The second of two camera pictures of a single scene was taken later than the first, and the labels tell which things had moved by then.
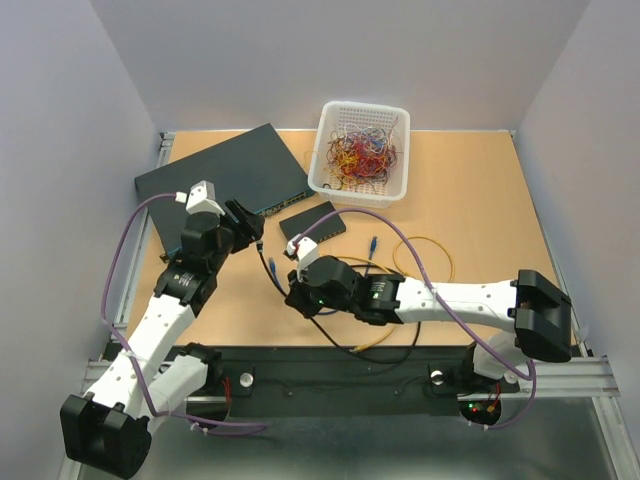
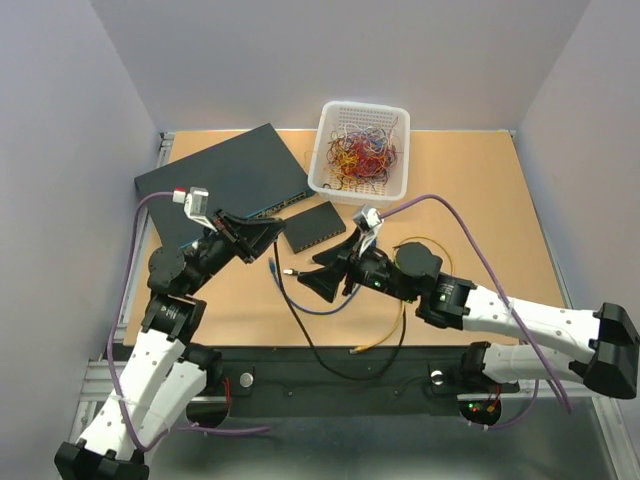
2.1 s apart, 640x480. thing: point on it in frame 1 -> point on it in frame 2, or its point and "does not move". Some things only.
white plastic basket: (360, 155) does not move
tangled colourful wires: (358, 155) does not move
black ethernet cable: (259, 247) -> (309, 337)
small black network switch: (330, 227) does not move
